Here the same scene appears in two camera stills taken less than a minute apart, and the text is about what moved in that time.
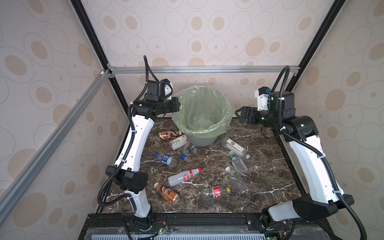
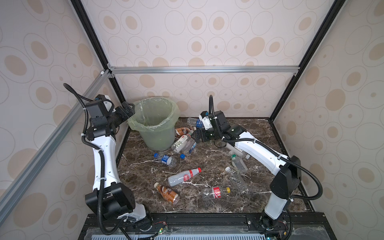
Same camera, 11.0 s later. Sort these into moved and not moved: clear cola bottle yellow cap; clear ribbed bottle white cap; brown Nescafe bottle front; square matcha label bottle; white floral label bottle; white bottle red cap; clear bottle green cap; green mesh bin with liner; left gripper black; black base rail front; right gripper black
Moved: green mesh bin with liner; right gripper black; left gripper black
Not moved: white floral label bottle; black base rail front; clear bottle green cap; clear cola bottle yellow cap; white bottle red cap; square matcha label bottle; brown Nescafe bottle front; clear ribbed bottle white cap
